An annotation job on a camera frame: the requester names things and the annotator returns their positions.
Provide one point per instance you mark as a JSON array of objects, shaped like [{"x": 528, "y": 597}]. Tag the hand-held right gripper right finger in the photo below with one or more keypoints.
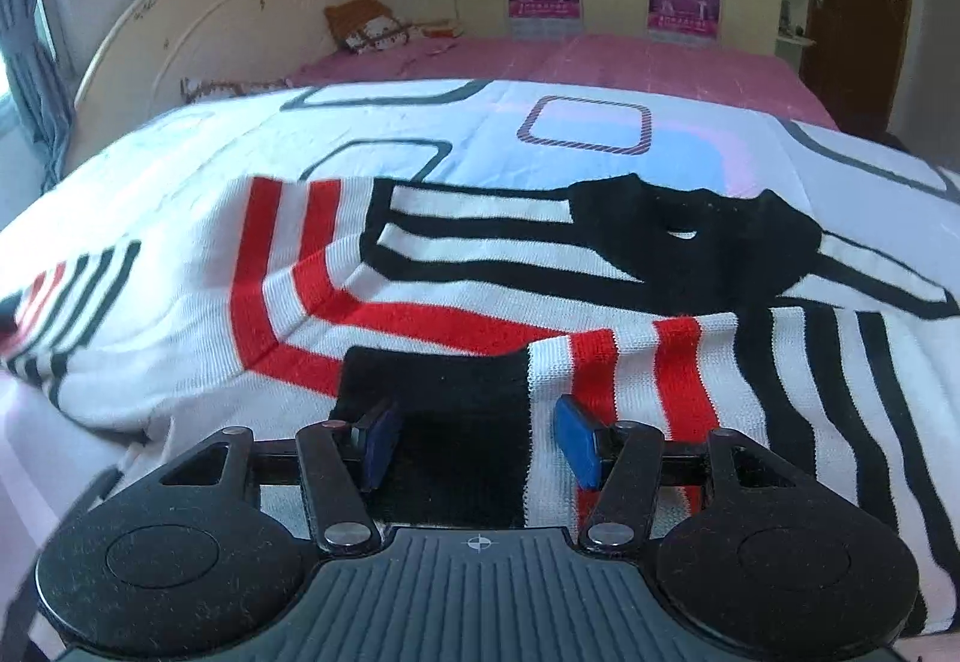
[{"x": 577, "y": 441}]

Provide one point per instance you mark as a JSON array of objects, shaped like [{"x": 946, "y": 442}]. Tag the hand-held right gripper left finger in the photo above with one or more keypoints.
[{"x": 377, "y": 444}]

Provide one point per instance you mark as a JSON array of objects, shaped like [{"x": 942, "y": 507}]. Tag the striped knit sweater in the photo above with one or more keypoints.
[{"x": 450, "y": 242}]

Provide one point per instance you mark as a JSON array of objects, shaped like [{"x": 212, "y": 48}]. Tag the white printed blanket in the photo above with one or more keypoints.
[{"x": 187, "y": 197}]

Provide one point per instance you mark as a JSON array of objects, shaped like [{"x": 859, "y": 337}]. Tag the pink bedsheet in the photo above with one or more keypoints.
[{"x": 600, "y": 65}]

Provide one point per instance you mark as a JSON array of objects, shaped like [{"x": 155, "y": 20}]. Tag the brown patterned cushion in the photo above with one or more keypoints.
[{"x": 232, "y": 86}]

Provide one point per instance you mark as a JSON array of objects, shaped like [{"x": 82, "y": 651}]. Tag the flat pink striped pillow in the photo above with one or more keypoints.
[{"x": 441, "y": 29}]

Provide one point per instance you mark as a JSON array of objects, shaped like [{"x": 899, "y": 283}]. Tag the orange patterned pillow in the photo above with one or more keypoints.
[{"x": 367, "y": 24}]

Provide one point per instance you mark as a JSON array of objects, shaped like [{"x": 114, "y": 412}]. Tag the cream wooden headboard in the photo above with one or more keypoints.
[{"x": 225, "y": 9}]

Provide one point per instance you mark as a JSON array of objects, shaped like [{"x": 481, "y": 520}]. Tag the small dark shelf ornaments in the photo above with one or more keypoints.
[{"x": 787, "y": 20}]

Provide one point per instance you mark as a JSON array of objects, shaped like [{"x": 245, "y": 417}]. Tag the brown wooden door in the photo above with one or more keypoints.
[{"x": 855, "y": 9}]

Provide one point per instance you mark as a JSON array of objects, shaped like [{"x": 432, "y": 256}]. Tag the grey striped curtain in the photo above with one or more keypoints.
[{"x": 30, "y": 32}]

